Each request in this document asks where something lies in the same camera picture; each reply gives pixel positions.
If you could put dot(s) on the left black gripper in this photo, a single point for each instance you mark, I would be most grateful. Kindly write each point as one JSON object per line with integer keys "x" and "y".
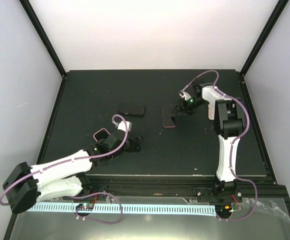
{"x": 130, "y": 147}

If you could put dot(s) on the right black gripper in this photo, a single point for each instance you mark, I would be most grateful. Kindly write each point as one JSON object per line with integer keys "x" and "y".
{"x": 184, "y": 106}

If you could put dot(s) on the phone with red edge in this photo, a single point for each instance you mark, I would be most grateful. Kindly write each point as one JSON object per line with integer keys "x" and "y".
{"x": 168, "y": 116}

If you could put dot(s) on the black phone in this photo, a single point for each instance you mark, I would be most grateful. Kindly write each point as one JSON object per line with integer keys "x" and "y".
{"x": 131, "y": 109}

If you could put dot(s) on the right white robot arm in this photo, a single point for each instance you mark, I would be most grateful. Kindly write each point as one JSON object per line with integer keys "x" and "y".
{"x": 231, "y": 123}

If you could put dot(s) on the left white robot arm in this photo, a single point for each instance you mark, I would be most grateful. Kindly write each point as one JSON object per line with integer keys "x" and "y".
{"x": 27, "y": 185}

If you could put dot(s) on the phone in pink case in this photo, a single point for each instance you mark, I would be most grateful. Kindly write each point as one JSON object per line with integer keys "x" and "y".
{"x": 101, "y": 134}

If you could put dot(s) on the left controller board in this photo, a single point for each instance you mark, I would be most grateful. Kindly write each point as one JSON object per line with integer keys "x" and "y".
{"x": 84, "y": 207}

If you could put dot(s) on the controller board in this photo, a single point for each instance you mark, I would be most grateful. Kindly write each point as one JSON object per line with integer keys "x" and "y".
{"x": 224, "y": 209}
{"x": 84, "y": 207}

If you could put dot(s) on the right controller board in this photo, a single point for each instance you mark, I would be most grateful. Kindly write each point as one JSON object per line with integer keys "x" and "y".
{"x": 224, "y": 209}

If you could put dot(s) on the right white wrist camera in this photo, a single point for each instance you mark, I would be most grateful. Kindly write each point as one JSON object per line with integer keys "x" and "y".
{"x": 184, "y": 95}

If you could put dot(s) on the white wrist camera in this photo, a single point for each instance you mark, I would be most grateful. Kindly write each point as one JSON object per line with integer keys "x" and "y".
{"x": 184, "y": 95}
{"x": 125, "y": 126}

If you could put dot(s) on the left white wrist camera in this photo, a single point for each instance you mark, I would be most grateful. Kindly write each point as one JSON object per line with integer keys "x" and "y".
{"x": 125, "y": 126}

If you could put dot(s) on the white slotted cable duct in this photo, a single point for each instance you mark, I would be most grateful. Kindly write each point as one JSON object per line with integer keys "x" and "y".
{"x": 131, "y": 209}

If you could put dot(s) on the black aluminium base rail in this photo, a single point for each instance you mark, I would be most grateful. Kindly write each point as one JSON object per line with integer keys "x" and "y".
{"x": 203, "y": 188}

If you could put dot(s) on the right black frame post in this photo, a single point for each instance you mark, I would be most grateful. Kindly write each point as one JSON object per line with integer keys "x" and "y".
{"x": 268, "y": 27}

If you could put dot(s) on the black frame post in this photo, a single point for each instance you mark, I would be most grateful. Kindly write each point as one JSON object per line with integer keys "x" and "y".
{"x": 30, "y": 12}
{"x": 268, "y": 27}

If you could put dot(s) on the left black frame post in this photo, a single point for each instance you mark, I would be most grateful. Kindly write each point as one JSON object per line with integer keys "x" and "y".
{"x": 30, "y": 12}

